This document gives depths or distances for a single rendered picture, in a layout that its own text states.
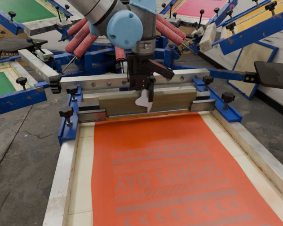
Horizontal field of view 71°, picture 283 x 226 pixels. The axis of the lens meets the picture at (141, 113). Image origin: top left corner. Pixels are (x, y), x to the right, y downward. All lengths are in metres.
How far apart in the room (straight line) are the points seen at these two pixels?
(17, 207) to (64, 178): 1.34
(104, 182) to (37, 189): 1.38
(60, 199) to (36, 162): 1.64
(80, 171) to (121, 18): 0.40
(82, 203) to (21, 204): 1.37
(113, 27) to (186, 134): 0.43
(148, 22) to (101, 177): 0.44
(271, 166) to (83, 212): 0.48
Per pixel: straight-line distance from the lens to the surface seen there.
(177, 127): 0.73
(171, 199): 0.52
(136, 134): 0.68
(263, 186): 0.62
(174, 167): 0.59
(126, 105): 0.71
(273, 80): 1.31
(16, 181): 2.05
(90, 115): 0.71
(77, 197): 0.54
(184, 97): 0.75
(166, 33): 1.30
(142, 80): 0.66
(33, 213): 1.78
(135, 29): 0.44
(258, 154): 0.65
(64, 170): 0.56
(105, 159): 0.61
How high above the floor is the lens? 1.39
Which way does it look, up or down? 33 degrees down
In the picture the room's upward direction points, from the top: straight up
